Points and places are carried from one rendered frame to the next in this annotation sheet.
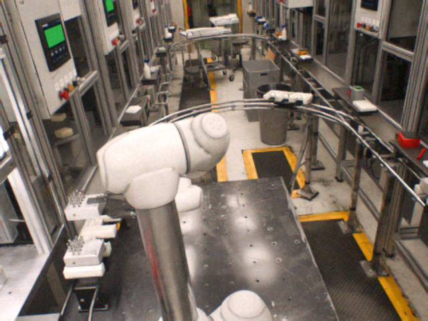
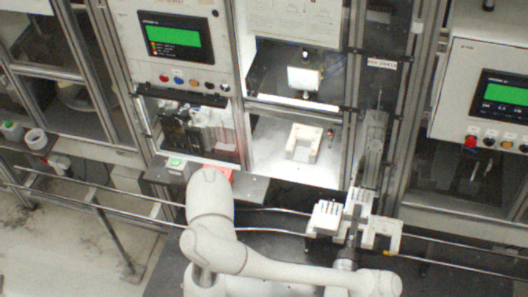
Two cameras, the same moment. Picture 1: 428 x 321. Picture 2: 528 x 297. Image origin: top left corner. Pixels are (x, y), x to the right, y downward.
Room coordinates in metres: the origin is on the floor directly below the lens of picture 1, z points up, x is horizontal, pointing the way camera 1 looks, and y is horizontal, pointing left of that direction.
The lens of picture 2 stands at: (1.25, -0.64, 2.82)
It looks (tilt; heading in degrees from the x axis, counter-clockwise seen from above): 51 degrees down; 110
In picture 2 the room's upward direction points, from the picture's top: 6 degrees counter-clockwise
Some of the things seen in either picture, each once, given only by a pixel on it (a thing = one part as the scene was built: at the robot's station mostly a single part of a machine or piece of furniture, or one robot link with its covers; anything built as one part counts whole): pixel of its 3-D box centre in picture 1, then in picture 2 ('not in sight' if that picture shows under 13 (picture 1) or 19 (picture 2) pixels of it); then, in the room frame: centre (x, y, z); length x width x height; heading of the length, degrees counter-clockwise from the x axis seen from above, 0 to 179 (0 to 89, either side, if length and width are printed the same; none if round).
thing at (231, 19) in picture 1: (225, 39); not in sight; (7.78, -0.45, 0.48); 0.84 x 0.58 x 0.97; 8
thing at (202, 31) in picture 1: (207, 54); not in sight; (6.51, -0.04, 0.48); 0.88 x 0.56 x 0.96; 108
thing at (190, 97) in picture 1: (198, 97); not in sight; (5.56, 0.17, 0.01); 5.85 x 0.59 x 0.01; 0
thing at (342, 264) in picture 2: not in sight; (344, 270); (1.18, 0.24, 1.04); 0.09 x 0.06 x 0.09; 1
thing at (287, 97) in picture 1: (287, 99); not in sight; (2.77, -0.63, 0.84); 0.37 x 0.14 x 0.10; 58
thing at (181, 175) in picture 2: not in sight; (179, 169); (0.42, 0.57, 0.97); 0.08 x 0.08 x 0.12; 0
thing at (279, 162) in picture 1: (273, 170); not in sight; (3.10, -0.58, 0.01); 1.00 x 0.55 x 0.01; 0
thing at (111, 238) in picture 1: (97, 245); (354, 232); (1.18, 0.52, 0.84); 0.36 x 0.14 x 0.10; 0
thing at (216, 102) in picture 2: not in sight; (181, 94); (0.48, 0.63, 1.37); 0.36 x 0.04 x 0.04; 0
